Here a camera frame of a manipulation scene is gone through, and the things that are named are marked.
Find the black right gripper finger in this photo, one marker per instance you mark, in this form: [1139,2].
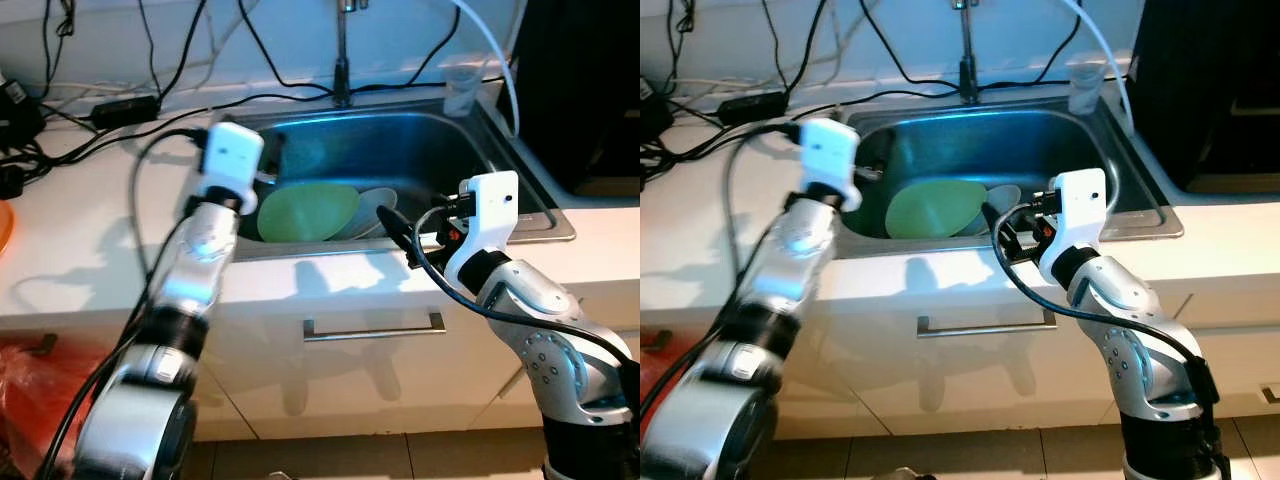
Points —
[400,237]
[992,213]

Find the orange plate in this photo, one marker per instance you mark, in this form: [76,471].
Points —
[5,225]

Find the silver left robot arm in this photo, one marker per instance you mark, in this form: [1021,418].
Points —
[200,260]
[790,260]

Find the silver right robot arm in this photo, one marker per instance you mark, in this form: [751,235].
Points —
[545,350]
[1140,360]

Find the grey plate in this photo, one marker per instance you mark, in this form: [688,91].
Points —
[375,205]
[1003,197]

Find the green plate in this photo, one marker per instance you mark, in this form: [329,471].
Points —
[935,210]
[305,215]

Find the stainless steel sink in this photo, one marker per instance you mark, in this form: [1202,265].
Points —
[1000,140]
[420,150]

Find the metal faucet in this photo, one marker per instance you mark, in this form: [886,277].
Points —
[342,70]
[967,75]

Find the clear plastic cup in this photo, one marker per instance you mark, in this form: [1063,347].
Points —
[1087,90]
[461,95]

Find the black power adapter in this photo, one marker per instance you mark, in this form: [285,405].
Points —
[755,106]
[125,111]

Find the white cabinet drawer front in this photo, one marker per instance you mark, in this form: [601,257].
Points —
[950,380]
[400,390]

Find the large black appliance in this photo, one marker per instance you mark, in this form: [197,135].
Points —
[1210,90]
[580,90]

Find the red plastic bag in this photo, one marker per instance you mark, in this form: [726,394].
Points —
[30,400]
[665,375]

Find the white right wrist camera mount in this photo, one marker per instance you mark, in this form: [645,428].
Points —
[1078,210]
[490,215]

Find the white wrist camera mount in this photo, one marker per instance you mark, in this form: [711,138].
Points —
[490,215]
[1078,210]
[230,155]
[830,150]

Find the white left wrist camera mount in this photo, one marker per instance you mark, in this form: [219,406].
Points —
[830,150]
[230,155]

